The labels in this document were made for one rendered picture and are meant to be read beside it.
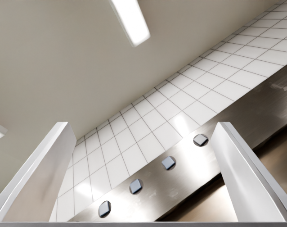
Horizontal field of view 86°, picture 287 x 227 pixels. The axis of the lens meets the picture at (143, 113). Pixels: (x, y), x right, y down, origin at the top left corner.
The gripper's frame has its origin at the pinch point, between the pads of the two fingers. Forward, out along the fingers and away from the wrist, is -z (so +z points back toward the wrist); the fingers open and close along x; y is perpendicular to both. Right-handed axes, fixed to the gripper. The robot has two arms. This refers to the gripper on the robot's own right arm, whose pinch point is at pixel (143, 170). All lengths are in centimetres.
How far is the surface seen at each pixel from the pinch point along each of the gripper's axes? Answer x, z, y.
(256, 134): -43, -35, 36
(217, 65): -46, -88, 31
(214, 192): -25, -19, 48
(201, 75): -36, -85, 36
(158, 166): -6, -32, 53
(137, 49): 3, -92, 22
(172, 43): -18, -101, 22
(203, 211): -20, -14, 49
